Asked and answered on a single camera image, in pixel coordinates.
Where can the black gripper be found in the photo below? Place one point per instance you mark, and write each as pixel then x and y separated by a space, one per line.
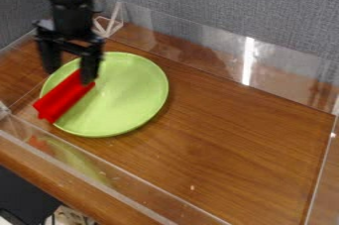
pixel 67 33

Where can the red ridged block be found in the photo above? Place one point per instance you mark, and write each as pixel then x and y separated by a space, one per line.
pixel 61 98

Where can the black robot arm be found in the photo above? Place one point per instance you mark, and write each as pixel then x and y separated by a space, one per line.
pixel 67 33

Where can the light green round plate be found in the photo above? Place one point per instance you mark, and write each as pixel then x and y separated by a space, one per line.
pixel 128 95

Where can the white item under table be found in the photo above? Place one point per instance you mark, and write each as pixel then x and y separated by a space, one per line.
pixel 68 216

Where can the clear acrylic corner bracket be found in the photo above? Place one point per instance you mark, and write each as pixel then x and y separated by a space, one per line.
pixel 105 26

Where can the clear acrylic enclosure walls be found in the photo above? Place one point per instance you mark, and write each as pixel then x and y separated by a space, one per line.
pixel 240 152

